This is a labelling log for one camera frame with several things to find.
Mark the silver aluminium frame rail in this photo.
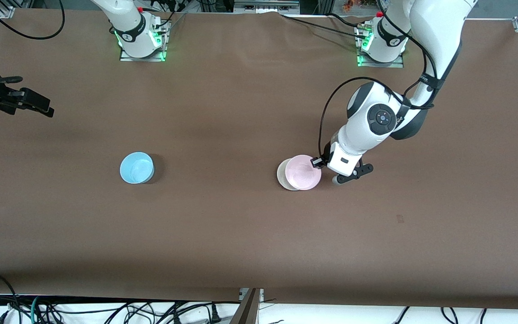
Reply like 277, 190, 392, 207
234, 0, 300, 14

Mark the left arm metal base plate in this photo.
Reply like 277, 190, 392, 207
357, 45, 405, 68

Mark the black left base power cable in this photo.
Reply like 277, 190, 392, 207
279, 13, 367, 41

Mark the pink plastic bowl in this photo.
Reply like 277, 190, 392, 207
285, 155, 322, 191

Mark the black right base power cable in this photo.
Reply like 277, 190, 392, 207
149, 0, 188, 27

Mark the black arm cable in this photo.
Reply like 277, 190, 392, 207
0, 0, 65, 86
318, 0, 439, 158

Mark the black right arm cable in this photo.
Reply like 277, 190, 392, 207
0, 0, 65, 86

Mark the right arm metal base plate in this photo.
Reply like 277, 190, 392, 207
120, 18, 170, 62

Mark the white plastic bowl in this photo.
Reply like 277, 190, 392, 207
277, 158, 298, 191

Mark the blue plastic bowl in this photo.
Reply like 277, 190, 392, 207
120, 151, 155, 185

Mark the silver metal bracket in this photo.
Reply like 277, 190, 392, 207
239, 288, 265, 303

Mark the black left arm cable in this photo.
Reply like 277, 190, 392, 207
318, 0, 439, 158

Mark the brown table cover sheet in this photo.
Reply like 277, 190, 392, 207
0, 8, 518, 311

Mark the dark brown support beam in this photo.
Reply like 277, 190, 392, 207
230, 288, 261, 324

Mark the orange colourful background object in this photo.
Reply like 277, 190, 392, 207
342, 0, 376, 12

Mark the black base power cable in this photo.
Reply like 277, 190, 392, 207
149, 0, 188, 27
279, 13, 367, 41

